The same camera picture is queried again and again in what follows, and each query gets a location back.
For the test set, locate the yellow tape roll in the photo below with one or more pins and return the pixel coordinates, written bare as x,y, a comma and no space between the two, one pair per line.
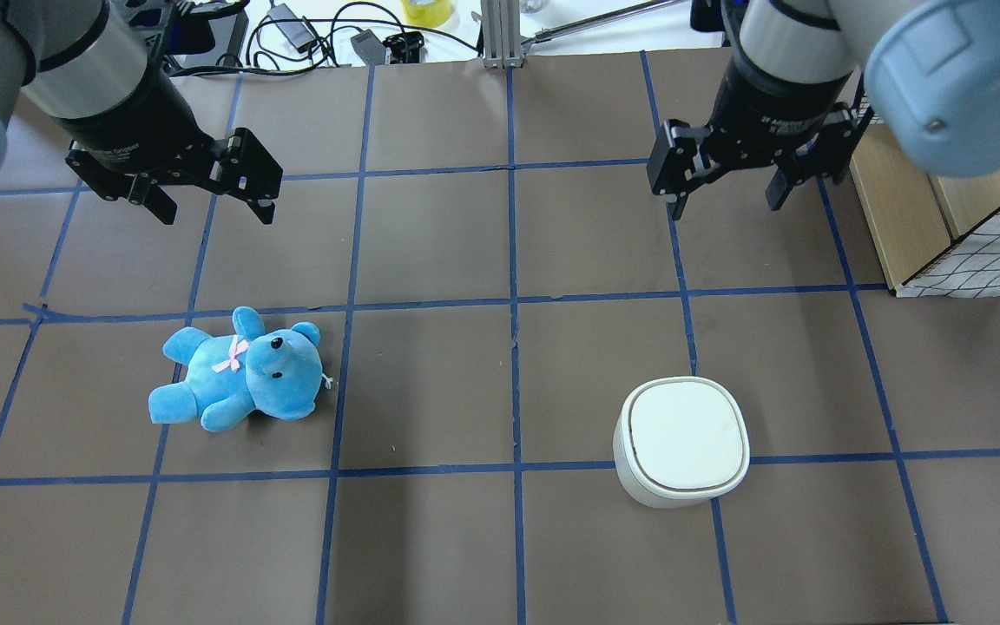
427,13

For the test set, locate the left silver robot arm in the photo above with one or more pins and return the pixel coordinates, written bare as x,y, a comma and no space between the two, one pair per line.
98,70

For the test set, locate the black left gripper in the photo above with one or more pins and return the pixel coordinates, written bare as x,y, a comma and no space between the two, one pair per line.
137,119

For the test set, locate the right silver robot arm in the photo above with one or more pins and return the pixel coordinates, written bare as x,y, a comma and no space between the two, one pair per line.
805,78

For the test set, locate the aluminium frame post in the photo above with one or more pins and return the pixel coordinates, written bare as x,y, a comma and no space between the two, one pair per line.
502,40

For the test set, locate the black power adapter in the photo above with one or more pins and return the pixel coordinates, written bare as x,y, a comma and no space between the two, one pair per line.
296,31

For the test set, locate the blue teddy bear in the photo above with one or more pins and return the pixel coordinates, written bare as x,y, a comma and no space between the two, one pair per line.
227,378

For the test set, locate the white trash can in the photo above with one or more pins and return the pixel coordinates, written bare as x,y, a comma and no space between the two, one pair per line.
680,441

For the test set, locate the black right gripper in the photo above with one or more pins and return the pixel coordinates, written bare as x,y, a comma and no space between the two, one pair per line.
773,111

